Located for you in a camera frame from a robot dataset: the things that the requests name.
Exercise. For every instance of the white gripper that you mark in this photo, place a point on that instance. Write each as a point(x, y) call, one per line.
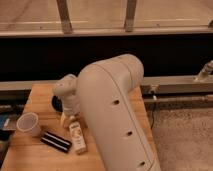
point(68, 115)

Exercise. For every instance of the white lotion bottle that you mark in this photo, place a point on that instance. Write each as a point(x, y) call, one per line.
point(77, 138)

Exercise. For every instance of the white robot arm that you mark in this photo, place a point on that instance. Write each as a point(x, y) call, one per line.
point(101, 93)

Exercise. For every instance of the black bowl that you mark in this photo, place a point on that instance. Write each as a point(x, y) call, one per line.
point(56, 104)

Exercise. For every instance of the black white striped block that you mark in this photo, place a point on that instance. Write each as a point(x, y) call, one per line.
point(56, 142)

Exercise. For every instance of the translucent white plastic cup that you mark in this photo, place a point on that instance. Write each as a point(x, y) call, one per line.
point(29, 123)

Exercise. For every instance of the grey pipe fixture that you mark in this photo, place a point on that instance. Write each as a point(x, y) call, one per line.
point(205, 72)

